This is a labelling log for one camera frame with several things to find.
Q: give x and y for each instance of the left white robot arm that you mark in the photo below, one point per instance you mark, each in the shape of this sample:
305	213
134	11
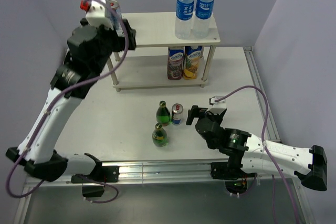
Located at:
37	153

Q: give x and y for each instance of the blue-label water bottle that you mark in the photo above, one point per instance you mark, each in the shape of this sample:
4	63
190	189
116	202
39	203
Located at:
184	14
203	13

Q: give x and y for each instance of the aluminium side rail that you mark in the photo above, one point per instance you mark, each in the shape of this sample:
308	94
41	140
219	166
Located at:
273	135

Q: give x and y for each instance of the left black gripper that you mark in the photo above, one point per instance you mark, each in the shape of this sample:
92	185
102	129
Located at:
118	39

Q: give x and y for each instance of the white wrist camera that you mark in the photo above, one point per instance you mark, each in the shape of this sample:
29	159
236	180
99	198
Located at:
96	14
217	107

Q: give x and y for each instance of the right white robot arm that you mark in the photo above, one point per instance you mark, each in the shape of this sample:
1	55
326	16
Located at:
249	155

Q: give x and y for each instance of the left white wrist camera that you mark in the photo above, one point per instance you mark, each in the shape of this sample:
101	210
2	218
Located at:
96	14

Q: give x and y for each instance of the purple grape juice carton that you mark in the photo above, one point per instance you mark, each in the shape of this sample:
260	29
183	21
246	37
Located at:
175	59

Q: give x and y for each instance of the white two-tier wooden shelf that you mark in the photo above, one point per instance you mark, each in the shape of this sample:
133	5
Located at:
146	66

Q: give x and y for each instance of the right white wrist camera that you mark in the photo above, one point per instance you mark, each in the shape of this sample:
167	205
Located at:
217	107

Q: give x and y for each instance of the yellow pineapple juice carton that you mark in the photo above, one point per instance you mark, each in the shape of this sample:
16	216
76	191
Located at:
192	55

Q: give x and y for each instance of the green glass bottle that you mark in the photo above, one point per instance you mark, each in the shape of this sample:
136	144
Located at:
159	136
163	115

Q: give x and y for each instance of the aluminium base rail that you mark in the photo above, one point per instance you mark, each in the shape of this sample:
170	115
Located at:
150	192

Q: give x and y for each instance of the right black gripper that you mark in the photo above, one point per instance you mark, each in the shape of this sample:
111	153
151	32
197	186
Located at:
198	112

